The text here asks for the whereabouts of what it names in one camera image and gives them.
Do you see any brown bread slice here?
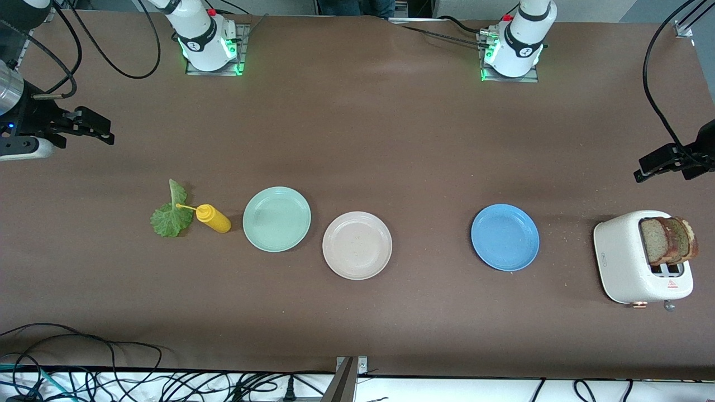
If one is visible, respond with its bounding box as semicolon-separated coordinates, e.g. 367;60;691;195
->
638;218;678;266
668;217;699;263

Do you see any green lettuce leaf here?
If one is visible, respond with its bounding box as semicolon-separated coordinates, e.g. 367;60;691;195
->
150;179;190;238

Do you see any yellow mustard squeeze bottle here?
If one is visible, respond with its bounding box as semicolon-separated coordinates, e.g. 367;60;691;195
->
175;203;232;234

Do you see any blue plate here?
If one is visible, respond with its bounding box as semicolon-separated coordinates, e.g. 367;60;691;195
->
471;203;540;272

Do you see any mint green plate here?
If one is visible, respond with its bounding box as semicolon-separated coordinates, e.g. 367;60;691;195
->
242;186;312;253

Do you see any beige plate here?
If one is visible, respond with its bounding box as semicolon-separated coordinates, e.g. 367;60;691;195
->
322;211;393;281

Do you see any white toaster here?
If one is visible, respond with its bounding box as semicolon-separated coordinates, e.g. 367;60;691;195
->
593;210;694;312

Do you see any person in blue jeans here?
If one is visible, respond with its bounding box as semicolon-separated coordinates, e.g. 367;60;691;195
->
317;0;396;20

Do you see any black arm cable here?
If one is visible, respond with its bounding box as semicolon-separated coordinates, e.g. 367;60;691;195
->
642;0;715;168
0;0;161;100

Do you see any black floor cable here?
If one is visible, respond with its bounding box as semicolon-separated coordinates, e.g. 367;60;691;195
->
0;323;164;402

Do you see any teal cable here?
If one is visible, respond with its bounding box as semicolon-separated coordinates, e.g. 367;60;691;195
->
0;363;65;401

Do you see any black base power cable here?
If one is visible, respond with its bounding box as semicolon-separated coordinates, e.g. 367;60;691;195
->
391;16;487;45

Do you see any aluminium frame post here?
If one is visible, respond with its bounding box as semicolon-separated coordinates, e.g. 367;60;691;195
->
321;356;369;402

